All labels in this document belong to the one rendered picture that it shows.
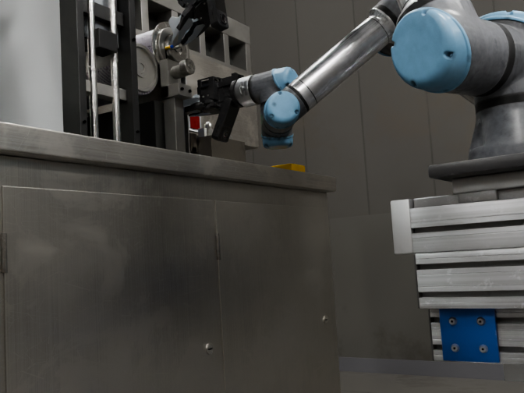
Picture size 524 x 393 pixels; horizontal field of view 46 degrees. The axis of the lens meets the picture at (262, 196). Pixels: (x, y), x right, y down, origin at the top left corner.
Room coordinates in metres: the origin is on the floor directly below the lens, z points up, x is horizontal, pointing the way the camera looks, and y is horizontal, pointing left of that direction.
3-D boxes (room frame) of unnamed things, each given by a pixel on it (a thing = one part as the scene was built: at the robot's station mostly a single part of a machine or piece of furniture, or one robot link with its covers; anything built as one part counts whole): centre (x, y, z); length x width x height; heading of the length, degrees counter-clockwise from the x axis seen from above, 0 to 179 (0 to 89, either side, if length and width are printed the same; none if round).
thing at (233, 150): (1.83, 0.25, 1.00); 0.40 x 0.16 x 0.06; 57
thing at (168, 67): (1.54, 0.20, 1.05); 0.06 x 0.05 x 0.31; 57
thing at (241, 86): (1.53, 0.02, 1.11); 0.08 x 0.05 x 0.08; 147
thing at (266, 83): (1.49, -0.05, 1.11); 0.11 x 0.08 x 0.09; 57
